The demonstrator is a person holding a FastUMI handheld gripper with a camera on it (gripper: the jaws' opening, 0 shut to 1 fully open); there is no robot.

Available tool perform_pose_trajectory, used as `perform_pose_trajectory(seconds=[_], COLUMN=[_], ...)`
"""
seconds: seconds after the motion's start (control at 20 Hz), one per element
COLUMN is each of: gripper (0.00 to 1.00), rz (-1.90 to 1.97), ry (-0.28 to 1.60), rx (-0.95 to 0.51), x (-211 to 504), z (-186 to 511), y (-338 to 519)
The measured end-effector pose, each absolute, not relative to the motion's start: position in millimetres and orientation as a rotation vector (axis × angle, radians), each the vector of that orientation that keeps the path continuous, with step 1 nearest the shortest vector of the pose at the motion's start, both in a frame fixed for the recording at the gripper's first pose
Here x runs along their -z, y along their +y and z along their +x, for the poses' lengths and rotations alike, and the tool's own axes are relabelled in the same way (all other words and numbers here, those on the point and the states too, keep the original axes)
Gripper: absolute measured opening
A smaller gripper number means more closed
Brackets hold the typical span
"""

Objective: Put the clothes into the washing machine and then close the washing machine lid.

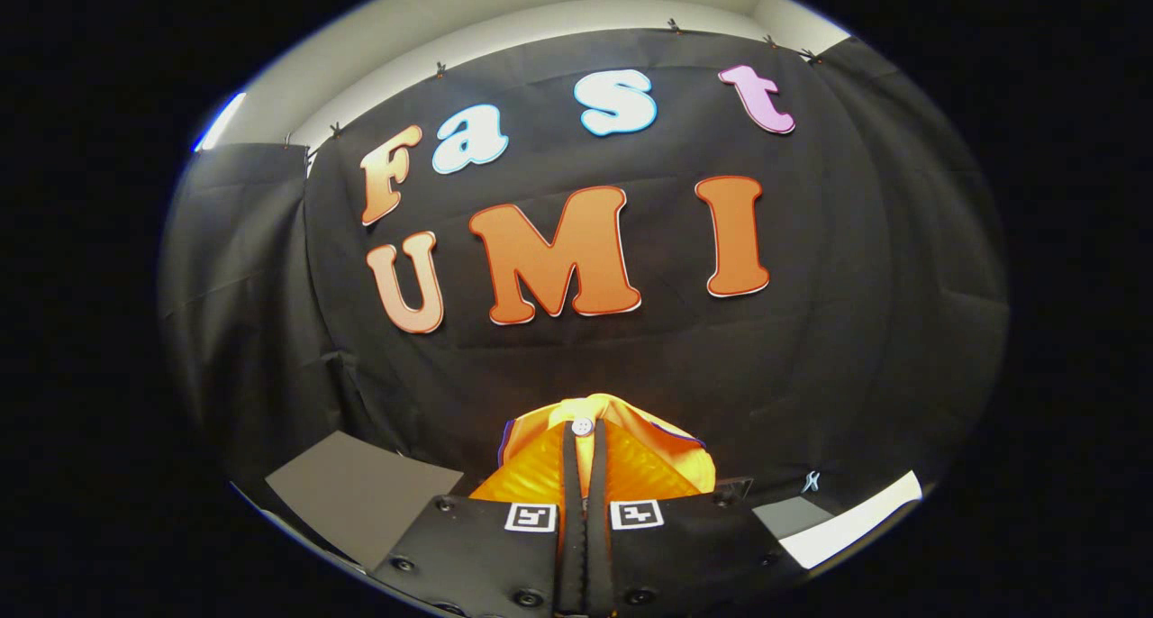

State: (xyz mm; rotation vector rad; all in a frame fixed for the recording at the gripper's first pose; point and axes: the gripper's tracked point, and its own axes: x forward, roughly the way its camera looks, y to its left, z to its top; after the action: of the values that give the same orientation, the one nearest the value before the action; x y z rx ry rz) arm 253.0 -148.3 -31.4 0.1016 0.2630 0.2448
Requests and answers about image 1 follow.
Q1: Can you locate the yellow polo shirt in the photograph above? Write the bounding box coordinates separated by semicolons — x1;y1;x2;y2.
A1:
468;393;718;511

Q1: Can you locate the black backdrop cloth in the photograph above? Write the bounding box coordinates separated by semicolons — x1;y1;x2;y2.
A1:
160;28;1010;547

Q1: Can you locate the ceiling light panel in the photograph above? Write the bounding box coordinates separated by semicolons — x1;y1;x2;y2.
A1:
193;91;247;153

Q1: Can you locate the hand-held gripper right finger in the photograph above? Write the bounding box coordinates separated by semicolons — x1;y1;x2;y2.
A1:
586;419;808;618

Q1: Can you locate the grey cabinet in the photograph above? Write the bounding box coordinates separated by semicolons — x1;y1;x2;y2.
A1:
265;431;466;572

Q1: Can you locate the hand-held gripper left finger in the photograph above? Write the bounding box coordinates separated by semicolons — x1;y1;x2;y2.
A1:
372;421;583;617

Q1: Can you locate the white box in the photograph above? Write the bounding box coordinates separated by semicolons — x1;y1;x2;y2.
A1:
800;470;925;570

